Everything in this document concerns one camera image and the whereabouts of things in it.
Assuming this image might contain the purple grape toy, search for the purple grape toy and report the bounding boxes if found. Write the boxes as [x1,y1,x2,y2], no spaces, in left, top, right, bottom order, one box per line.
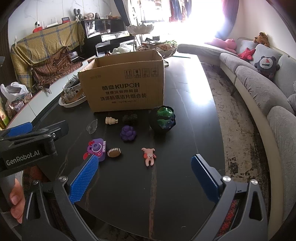
[120,125,137,141]

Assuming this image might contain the white low cabinet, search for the white low cabinet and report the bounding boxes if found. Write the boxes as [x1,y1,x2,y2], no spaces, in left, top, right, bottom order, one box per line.
[6,56,96,130]

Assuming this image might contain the black desktop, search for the black desktop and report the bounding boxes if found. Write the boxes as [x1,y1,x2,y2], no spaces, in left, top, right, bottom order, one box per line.
[7,54,226,241]

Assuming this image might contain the striped cushion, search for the striped cushion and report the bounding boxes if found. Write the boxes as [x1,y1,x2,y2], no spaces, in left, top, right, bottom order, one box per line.
[287,93,296,109]

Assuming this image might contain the printed cardboard box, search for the printed cardboard box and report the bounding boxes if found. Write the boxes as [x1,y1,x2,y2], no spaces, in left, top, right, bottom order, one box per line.
[78,50,165,113]

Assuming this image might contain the dark green toy tank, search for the dark green toy tank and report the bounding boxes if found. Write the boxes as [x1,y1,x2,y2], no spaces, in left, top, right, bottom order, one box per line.
[122,113,137,124]

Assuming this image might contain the hanging clothes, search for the hanging clothes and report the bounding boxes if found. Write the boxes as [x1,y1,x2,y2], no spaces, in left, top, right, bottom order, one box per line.
[153,0,192,22]

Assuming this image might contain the red starfish plush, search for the red starfish plush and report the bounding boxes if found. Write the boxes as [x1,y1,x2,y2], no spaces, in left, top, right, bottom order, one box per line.
[237,47,256,61]

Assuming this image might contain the brown patterned cloth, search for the brown patterned cloth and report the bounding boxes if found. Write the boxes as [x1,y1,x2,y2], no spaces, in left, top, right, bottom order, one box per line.
[31,46,80,93]

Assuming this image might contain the patterned ceramic bowl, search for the patterned ceramic bowl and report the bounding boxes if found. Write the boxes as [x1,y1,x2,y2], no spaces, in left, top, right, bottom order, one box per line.
[62,77,84,101]

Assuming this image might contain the grey sofa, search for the grey sofa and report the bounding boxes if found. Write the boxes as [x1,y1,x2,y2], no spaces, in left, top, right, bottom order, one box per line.
[177,37,296,223]

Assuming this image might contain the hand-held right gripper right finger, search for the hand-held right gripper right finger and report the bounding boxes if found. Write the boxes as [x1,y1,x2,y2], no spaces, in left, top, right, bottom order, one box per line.
[191,153,269,241]

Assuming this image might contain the yellow plaid blanket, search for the yellow plaid blanket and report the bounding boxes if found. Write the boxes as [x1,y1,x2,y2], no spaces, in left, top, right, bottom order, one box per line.
[10,21,85,92]

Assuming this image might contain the person's left hand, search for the person's left hand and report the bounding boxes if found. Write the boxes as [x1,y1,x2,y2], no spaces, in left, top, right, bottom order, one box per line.
[9,178,25,224]

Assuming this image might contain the navy round cushion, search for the navy round cushion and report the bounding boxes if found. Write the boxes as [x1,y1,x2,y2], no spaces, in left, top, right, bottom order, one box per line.
[254,55,280,80]

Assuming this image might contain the white router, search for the white router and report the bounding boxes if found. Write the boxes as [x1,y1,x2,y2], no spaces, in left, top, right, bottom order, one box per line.
[44,17,60,29]

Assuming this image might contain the purple toy camera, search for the purple toy camera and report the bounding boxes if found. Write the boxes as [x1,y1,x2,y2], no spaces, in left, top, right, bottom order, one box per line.
[83,138,107,162]

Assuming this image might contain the brown plush toy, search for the brown plush toy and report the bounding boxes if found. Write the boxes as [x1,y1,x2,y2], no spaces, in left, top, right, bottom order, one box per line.
[253,32,270,47]

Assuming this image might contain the patterned rug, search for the patterned rug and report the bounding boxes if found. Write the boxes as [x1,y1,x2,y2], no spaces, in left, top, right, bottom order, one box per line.
[201,62,271,227]

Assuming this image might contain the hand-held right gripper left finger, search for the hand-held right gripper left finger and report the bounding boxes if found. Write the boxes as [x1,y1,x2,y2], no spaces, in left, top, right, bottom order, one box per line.
[17,154,100,241]

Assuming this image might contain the pink toy dog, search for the pink toy dog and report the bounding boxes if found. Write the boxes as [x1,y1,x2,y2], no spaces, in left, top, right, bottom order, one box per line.
[141,147,157,166]

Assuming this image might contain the packaged snacks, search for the packaged snacks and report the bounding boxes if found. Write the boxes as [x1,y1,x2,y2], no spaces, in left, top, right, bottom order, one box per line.
[6,93,33,114]

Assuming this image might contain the pink plush toy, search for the pink plush toy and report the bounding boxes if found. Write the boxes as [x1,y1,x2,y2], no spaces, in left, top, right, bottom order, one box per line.
[205,38,237,54]

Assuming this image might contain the white knitted cloth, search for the white knitted cloth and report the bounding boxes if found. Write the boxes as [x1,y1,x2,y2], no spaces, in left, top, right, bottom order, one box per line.
[113,44,134,54]

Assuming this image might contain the brown toy football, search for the brown toy football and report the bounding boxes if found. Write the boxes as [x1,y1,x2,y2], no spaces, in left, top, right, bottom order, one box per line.
[107,148,122,158]

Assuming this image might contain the green ball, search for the green ball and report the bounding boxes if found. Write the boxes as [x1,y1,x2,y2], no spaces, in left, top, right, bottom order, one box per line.
[149,106,177,133]

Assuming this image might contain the black glossy cabinet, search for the black glossy cabinet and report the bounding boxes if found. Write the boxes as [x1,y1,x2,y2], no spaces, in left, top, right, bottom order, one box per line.
[82,19,139,57]

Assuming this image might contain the white tiered fruit stand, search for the white tiered fruit stand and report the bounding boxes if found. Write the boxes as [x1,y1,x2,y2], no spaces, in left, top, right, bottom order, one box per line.
[125,24,178,67]

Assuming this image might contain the white plastic bag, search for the white plastic bag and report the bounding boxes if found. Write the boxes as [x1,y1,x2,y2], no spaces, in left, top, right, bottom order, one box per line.
[0,82,29,103]

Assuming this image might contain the purple curtain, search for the purple curtain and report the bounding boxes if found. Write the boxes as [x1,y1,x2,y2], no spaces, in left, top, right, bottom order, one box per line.
[217,0,241,40]

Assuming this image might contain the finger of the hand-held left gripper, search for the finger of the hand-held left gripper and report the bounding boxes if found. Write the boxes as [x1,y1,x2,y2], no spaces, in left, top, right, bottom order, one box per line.
[0,122,33,141]
[31,120,69,141]

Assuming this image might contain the clear plastic piece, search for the clear plastic piece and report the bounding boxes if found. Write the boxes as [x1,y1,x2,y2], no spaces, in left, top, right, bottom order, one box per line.
[87,118,98,135]

